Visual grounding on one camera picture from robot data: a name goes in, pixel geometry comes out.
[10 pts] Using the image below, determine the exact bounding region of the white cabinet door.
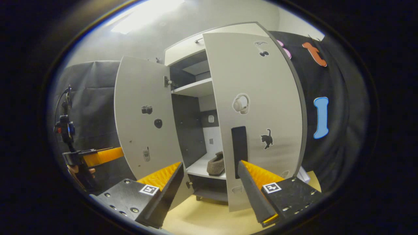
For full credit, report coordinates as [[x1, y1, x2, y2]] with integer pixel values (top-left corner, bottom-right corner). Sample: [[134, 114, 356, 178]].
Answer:
[[114, 55, 193, 211], [202, 32, 307, 212]]

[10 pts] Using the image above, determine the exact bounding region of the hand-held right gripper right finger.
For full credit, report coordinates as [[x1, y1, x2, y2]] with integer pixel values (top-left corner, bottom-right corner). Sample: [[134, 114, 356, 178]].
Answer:
[[237, 160, 324, 228]]

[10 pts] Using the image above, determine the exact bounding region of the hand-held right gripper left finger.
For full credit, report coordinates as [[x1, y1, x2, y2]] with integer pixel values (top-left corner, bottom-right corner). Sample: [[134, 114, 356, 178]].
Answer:
[[90, 162, 184, 229]]

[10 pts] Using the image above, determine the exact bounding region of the black backdrop cloth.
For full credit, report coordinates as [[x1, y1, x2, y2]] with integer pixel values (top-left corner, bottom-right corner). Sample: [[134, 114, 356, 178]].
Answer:
[[268, 31, 371, 193], [52, 60, 131, 183]]

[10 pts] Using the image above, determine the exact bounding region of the white box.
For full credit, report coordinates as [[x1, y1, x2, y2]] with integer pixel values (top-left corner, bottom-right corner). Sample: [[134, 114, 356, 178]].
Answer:
[[297, 166, 311, 184]]

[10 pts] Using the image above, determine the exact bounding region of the white and grey shoe cabinet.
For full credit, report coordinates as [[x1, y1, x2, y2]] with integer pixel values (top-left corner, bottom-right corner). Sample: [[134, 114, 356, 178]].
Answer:
[[164, 22, 294, 203]]

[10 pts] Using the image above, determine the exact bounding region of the brown felt shoe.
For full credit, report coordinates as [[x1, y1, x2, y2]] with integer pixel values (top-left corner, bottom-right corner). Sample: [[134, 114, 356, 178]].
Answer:
[[207, 151, 226, 177]]

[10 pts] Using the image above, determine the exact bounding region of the black door handle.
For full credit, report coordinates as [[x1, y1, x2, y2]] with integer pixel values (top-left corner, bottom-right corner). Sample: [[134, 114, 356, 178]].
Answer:
[[231, 126, 248, 179]]

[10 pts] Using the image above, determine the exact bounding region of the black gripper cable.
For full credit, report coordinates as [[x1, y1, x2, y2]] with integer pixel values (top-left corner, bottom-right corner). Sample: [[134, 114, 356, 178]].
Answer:
[[54, 86, 71, 124]]

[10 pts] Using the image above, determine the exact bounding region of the white cabinet shelf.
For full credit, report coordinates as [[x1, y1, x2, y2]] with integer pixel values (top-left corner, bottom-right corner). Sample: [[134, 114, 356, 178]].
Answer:
[[172, 78, 213, 98]]

